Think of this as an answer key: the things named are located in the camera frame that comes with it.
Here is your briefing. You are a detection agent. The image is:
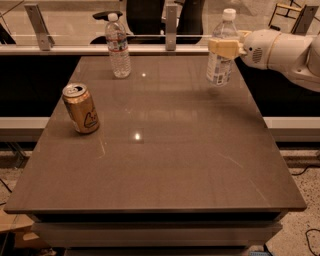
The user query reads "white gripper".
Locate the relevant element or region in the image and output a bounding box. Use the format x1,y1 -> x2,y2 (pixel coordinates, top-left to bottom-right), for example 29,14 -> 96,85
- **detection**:
208,29 -> 280,70

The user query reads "blue label plastic bottle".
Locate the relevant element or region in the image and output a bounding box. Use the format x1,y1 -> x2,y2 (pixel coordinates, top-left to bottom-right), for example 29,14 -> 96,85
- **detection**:
206,8 -> 240,87

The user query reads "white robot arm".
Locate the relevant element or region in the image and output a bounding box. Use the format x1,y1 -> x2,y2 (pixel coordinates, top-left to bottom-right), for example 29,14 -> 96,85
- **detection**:
208,29 -> 320,92

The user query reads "clear water bottle red label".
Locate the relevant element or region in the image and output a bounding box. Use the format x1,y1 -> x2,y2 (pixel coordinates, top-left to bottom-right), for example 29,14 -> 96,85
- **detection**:
105,13 -> 131,78

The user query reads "black office chair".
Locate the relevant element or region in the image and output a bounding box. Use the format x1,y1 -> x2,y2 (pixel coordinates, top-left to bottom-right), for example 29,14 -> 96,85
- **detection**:
89,0 -> 206,45

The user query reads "gold soda can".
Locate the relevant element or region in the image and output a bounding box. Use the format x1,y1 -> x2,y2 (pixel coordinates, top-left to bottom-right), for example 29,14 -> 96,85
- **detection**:
62,83 -> 99,134

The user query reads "metal frame stool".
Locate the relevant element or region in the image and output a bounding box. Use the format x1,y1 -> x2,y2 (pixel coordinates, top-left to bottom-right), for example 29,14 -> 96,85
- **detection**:
268,0 -> 305,33

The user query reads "middle metal railing bracket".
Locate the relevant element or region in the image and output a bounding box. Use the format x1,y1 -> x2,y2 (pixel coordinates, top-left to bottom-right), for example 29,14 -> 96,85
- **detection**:
165,2 -> 177,51

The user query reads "metal railing bracket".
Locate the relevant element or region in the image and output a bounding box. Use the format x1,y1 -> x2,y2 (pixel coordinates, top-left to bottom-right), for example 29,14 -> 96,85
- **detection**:
165,2 -> 177,51
291,5 -> 318,35
24,3 -> 55,51

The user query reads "right metal railing bracket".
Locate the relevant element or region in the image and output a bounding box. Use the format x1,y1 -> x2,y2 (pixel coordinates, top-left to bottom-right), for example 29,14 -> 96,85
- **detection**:
291,5 -> 318,35

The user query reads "black floor cable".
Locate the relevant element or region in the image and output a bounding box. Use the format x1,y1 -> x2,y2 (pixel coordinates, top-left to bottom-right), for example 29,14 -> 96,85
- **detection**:
290,163 -> 320,256

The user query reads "left metal railing bracket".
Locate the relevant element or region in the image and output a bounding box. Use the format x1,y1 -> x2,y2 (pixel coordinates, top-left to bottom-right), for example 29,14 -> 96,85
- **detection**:
24,3 -> 55,51

